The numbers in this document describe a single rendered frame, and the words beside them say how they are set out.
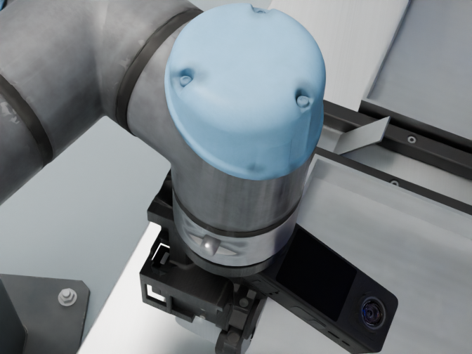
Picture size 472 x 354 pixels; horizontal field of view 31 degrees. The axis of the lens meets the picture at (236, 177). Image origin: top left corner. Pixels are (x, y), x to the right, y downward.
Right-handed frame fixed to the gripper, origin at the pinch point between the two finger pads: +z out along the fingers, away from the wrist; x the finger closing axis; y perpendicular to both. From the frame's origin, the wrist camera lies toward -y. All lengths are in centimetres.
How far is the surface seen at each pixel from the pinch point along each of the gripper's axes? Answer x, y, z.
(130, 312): 0.1, 10.7, 5.1
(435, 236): -18.5, -11.9, 4.8
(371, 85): -30.2, -1.0, 1.6
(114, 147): -62, 52, 93
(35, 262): -30, 53, 93
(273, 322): -4.2, -1.2, 4.8
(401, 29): -41.5, -1.3, 4.9
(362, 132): -24.6, -2.0, 1.9
